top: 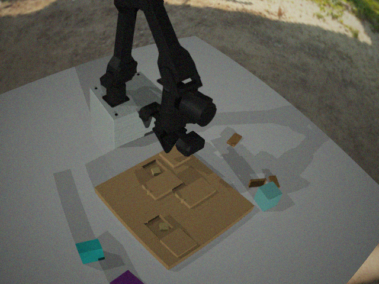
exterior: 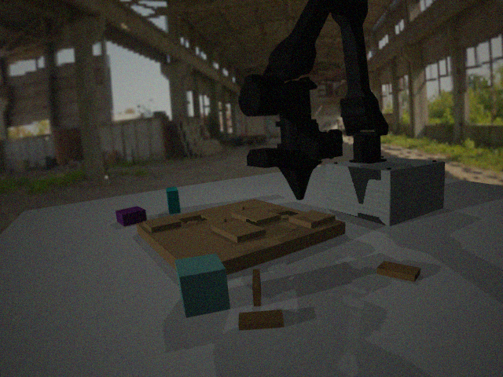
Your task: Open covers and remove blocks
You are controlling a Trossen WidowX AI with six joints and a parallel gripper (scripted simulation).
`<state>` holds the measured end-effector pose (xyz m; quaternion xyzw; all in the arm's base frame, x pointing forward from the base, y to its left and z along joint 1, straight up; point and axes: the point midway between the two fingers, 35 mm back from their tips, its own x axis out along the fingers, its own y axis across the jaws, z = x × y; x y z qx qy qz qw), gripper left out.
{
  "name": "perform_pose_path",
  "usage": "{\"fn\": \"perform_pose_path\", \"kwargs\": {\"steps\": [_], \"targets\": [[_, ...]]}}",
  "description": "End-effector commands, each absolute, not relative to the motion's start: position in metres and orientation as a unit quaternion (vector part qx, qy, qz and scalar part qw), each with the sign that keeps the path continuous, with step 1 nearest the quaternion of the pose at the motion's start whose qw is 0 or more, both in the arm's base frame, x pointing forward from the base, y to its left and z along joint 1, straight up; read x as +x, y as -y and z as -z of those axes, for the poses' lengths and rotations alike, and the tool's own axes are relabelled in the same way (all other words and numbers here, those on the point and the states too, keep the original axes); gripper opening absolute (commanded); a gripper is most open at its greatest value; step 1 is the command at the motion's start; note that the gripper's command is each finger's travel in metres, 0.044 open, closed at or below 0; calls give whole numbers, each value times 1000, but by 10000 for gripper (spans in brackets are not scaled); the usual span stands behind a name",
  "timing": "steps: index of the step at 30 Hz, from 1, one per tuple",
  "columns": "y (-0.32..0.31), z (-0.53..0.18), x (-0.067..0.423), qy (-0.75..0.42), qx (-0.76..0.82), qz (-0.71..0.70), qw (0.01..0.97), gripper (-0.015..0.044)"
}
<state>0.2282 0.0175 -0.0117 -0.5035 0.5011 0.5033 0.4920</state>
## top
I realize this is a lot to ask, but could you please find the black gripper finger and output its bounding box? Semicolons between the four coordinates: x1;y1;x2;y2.
162;135;176;153
152;127;169;152

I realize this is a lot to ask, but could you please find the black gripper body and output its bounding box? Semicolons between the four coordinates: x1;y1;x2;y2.
139;102;205;157

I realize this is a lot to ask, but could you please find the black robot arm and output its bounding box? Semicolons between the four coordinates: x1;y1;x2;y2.
100;0;217;128

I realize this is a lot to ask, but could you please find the tan square puzzle board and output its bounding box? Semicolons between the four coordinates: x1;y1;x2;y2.
94;144;254;270

